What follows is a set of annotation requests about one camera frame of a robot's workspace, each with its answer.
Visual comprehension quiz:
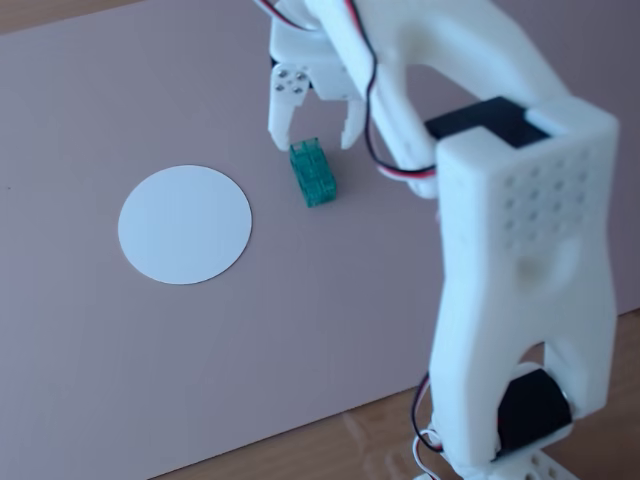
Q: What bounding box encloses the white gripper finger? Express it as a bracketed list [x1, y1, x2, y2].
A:
[267, 63, 314, 152]
[339, 98, 364, 150]

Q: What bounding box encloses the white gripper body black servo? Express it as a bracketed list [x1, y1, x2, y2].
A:
[268, 0, 361, 102]

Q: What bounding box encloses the red white black gripper cable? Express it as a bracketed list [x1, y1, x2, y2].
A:
[252, 0, 321, 31]

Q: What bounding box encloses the red white black forearm cable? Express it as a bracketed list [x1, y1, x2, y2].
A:
[355, 0, 439, 183]

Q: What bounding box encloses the teal lego brick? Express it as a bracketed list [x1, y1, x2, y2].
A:
[288, 136, 338, 209]

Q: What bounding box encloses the red white black base cable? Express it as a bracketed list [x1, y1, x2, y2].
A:
[411, 373, 447, 457]

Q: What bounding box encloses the white paper circle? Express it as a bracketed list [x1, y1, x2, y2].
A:
[117, 164, 254, 286]

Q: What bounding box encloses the pinkish grey mat sheet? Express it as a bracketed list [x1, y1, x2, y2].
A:
[0, 0, 640, 480]

